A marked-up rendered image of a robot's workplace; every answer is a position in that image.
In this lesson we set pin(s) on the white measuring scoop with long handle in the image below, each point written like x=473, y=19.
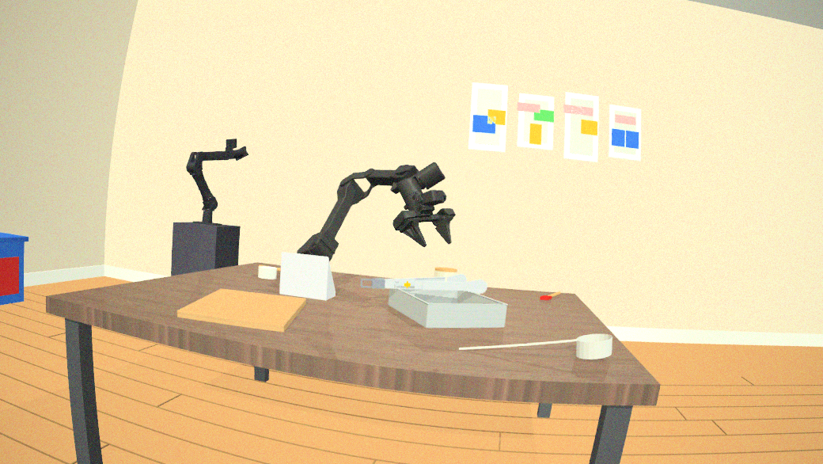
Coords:
x=596, y=346

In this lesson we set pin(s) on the white cylinder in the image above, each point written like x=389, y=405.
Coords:
x=266, y=272

